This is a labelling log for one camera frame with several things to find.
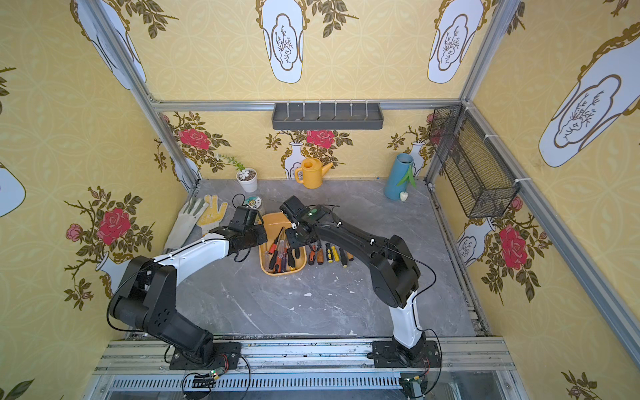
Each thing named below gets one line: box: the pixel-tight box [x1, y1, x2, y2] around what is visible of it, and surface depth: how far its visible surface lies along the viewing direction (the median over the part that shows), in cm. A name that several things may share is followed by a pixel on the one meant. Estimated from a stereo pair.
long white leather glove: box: [165, 199, 209, 250], surface depth 108 cm
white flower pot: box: [235, 167, 258, 193], surface depth 115 cm
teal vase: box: [384, 153, 415, 200], surface depth 106 cm
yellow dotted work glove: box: [196, 194, 229, 236], surface depth 110 cm
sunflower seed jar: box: [244, 195, 262, 210], surface depth 105 cm
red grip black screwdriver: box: [268, 226, 285, 255], surface depth 97 cm
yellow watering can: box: [295, 157, 335, 190], surface depth 117 cm
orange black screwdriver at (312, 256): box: [308, 245, 316, 266], surface depth 94 cm
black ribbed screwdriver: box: [339, 248, 349, 269], surface depth 95 cm
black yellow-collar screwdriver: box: [325, 242, 335, 264], surface depth 96 cm
